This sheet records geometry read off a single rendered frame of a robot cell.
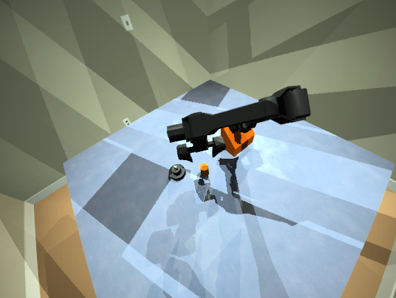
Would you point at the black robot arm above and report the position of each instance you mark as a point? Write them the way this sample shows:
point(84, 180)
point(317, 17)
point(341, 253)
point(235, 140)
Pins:
point(287, 105)

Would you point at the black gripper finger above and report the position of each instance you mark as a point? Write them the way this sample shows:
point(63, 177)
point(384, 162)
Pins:
point(189, 158)
point(214, 152)

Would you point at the orange cylinder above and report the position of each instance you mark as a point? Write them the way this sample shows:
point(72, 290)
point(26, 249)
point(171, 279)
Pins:
point(204, 170)

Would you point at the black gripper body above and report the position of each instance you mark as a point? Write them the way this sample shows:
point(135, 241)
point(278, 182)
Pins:
point(218, 143)

